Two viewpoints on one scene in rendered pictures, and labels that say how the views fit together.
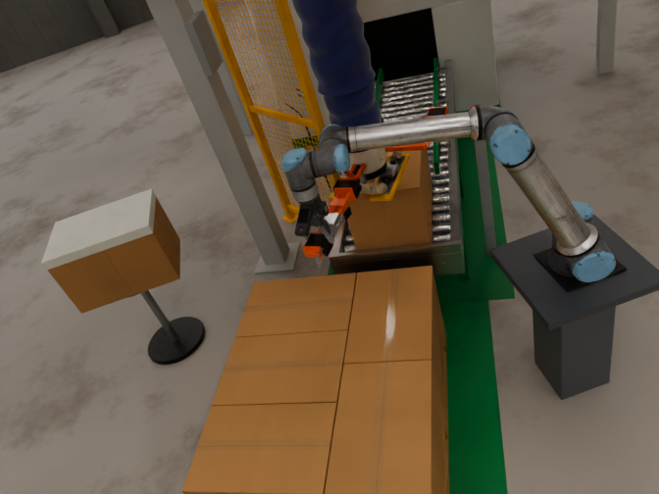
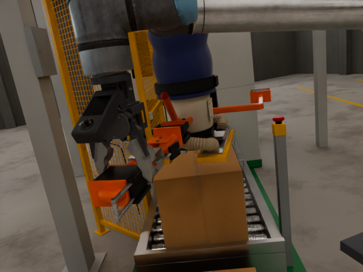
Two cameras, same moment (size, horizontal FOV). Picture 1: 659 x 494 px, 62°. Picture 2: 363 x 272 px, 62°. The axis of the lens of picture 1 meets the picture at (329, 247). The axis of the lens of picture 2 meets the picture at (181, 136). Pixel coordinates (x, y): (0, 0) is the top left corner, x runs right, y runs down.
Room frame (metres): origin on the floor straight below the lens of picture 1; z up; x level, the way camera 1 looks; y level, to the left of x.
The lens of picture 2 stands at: (1.08, 0.06, 1.47)
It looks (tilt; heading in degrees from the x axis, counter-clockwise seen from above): 15 degrees down; 344
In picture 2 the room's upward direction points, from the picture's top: 8 degrees counter-clockwise
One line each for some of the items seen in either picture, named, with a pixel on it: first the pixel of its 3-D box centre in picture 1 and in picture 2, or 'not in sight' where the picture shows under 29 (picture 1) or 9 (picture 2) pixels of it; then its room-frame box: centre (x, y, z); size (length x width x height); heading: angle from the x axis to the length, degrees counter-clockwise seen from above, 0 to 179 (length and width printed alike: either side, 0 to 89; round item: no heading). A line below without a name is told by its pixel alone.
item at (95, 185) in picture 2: (317, 244); (118, 184); (1.63, 0.04, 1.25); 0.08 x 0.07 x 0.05; 148
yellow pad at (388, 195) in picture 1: (389, 173); (217, 140); (2.09, -0.36, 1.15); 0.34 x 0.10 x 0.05; 148
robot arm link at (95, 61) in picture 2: (304, 190); (105, 62); (1.65, 0.02, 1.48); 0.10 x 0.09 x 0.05; 56
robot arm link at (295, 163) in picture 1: (298, 169); (99, 11); (1.65, 0.01, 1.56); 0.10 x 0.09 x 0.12; 78
